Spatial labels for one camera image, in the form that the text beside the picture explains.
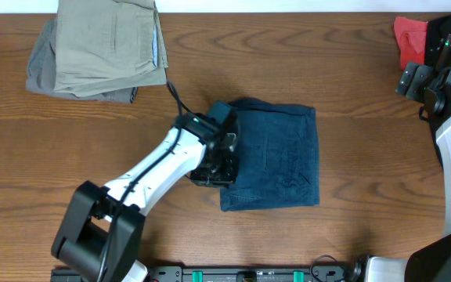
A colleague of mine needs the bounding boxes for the folded khaki trousers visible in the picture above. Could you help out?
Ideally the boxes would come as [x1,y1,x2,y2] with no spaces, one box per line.
[54,0,168,97]

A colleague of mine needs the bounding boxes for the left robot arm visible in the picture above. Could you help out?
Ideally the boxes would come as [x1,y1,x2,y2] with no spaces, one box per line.
[51,112,239,281]

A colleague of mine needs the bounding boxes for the folded grey trousers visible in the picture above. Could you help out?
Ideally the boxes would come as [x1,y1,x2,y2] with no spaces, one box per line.
[26,19,138,103]

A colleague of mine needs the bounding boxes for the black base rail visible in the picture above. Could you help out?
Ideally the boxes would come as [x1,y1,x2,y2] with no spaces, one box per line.
[50,264,367,282]

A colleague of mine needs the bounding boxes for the black printed t-shirt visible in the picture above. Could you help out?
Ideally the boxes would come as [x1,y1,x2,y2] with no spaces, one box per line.
[424,14,451,67]

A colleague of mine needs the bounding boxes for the navy blue shorts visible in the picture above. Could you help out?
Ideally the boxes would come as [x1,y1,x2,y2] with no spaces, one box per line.
[220,99,319,212]

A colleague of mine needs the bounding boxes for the red garment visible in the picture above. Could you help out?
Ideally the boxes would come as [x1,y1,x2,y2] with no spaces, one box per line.
[393,16,428,71]

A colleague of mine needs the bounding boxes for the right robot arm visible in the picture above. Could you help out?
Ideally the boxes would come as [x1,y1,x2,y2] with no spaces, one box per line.
[363,62,451,282]

